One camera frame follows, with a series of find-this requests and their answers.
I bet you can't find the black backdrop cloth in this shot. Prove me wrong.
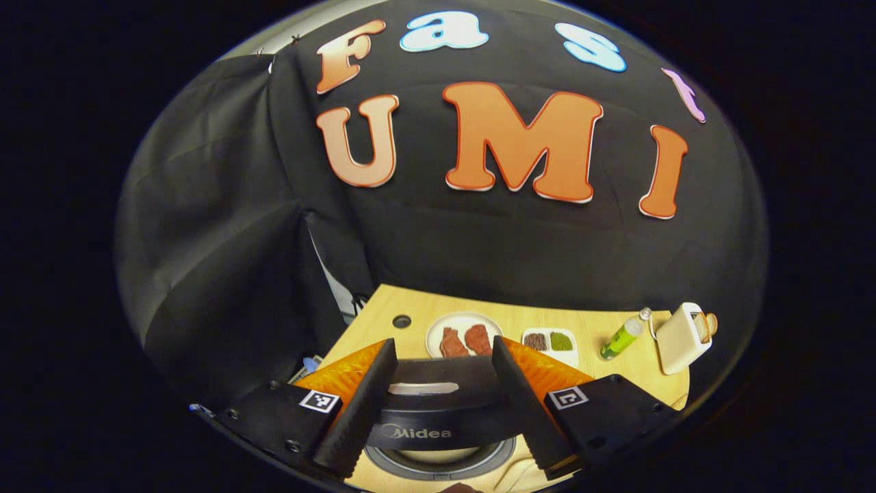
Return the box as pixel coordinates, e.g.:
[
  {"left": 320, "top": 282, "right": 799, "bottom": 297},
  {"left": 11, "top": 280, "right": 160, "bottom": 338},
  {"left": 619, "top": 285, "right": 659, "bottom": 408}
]
[{"left": 113, "top": 0, "right": 769, "bottom": 412}]

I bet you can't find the green label plastic bottle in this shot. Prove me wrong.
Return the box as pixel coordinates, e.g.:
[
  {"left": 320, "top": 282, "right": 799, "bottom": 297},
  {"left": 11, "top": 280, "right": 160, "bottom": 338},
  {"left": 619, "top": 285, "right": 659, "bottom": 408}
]
[{"left": 599, "top": 307, "right": 654, "bottom": 362}]

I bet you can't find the red meat piece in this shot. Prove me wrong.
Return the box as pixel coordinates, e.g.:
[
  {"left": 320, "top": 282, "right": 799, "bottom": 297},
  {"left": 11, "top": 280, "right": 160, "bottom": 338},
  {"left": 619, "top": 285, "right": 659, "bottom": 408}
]
[
  {"left": 439, "top": 327, "right": 471, "bottom": 359},
  {"left": 465, "top": 323, "right": 493, "bottom": 357}
]

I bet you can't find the round white plate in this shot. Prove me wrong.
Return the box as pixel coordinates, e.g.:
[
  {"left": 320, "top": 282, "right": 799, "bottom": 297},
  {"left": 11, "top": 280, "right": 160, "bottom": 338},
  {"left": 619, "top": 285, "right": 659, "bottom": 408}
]
[{"left": 425, "top": 312, "right": 504, "bottom": 359}]

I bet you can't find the black silver rice cooker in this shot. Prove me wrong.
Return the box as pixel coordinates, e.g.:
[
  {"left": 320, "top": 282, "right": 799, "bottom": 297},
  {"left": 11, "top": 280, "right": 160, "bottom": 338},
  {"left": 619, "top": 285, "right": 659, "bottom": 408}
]
[{"left": 362, "top": 355, "right": 521, "bottom": 482}]

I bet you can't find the white toaster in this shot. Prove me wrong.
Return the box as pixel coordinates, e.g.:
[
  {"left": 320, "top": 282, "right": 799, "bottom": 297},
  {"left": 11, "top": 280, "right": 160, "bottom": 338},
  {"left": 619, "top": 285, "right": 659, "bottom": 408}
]
[{"left": 655, "top": 301, "right": 714, "bottom": 377}]

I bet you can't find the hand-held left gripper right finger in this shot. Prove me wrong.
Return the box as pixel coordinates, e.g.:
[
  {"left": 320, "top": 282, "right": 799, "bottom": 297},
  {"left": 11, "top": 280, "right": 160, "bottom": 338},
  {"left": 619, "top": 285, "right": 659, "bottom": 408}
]
[{"left": 491, "top": 336, "right": 686, "bottom": 481}]

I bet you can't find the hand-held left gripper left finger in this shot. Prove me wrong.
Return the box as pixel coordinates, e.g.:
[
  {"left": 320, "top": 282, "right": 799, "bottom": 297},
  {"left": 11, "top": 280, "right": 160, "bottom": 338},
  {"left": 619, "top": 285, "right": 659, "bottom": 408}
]
[{"left": 218, "top": 338, "right": 400, "bottom": 479}]

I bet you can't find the white divided bean dish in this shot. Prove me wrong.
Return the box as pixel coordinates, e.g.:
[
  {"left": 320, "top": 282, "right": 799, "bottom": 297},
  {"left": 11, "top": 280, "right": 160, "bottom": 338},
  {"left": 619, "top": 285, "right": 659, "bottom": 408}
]
[{"left": 521, "top": 327, "right": 580, "bottom": 370}]

